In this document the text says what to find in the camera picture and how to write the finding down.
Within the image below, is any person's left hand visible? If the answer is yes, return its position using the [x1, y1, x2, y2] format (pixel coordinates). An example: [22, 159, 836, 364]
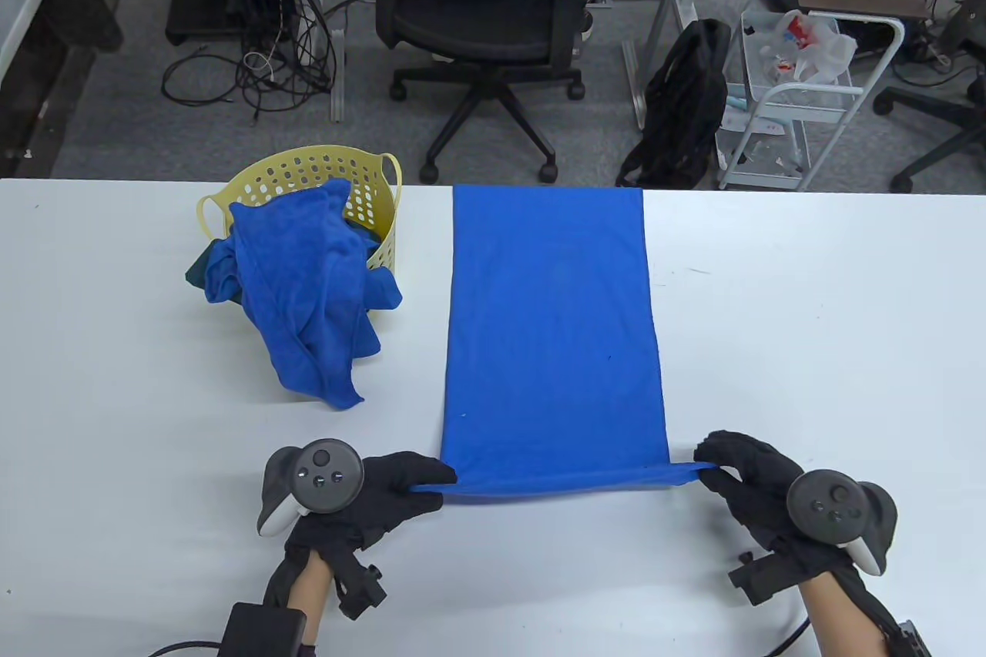
[285, 451, 457, 575]

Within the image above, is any person's right hand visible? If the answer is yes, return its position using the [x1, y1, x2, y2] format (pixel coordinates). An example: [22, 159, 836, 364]
[693, 430, 867, 590]

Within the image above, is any blue towel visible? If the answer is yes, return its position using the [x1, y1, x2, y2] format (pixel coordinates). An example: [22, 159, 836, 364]
[229, 178, 384, 410]
[408, 185, 721, 505]

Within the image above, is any blue clothes shirt white tag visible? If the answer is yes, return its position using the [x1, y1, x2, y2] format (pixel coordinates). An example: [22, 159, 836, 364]
[204, 237, 403, 311]

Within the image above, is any dark green clothes garment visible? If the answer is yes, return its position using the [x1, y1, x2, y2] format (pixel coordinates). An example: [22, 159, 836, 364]
[185, 245, 213, 296]

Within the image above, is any yellow perforated laundry basket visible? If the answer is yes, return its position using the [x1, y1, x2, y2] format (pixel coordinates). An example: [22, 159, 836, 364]
[196, 145, 403, 277]

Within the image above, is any person's right forearm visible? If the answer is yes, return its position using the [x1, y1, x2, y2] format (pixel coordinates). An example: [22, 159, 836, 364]
[797, 568, 914, 657]

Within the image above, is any grey handheld controller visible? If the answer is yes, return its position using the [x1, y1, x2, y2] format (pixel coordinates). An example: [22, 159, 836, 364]
[786, 470, 898, 577]
[257, 439, 364, 538]

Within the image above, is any black sensor box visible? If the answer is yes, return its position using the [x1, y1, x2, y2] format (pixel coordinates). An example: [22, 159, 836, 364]
[218, 602, 309, 657]

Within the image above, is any white utility cart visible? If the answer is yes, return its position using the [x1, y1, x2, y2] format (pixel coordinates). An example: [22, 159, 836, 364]
[715, 0, 906, 192]

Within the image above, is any black backpack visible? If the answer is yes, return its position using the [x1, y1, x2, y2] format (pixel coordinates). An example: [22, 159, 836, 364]
[616, 18, 733, 189]

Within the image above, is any grey metal desk leg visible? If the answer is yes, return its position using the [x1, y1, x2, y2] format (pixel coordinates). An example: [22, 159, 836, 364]
[285, 0, 346, 122]

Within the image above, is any black swivel chair base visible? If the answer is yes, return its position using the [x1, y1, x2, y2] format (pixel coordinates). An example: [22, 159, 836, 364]
[873, 18, 986, 194]

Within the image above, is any white plastic bag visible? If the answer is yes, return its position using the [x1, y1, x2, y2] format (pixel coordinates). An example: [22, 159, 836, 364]
[759, 8, 858, 84]

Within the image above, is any white power strip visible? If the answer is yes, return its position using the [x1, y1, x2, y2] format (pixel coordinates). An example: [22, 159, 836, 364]
[297, 0, 330, 69]

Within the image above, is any black office chair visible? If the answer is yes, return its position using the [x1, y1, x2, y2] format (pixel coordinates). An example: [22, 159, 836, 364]
[361, 0, 617, 186]

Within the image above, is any dark brown desk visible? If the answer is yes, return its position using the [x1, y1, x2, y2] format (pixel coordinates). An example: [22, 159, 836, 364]
[0, 0, 124, 179]

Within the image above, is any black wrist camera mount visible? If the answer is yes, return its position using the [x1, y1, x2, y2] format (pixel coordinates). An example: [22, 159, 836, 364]
[728, 545, 802, 608]
[335, 561, 387, 621]

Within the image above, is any black cable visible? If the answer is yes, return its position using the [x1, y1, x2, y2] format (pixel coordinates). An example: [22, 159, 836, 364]
[751, 611, 810, 657]
[146, 640, 224, 657]

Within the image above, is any black mesh wrist bracket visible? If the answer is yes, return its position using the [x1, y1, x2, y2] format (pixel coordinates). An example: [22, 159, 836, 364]
[886, 617, 937, 657]

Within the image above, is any bundle of black floor cables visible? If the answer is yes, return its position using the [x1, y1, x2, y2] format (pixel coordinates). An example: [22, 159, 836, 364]
[160, 0, 347, 122]

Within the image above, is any grey metal desk frame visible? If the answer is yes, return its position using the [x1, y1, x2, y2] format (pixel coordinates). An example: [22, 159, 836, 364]
[609, 0, 713, 130]

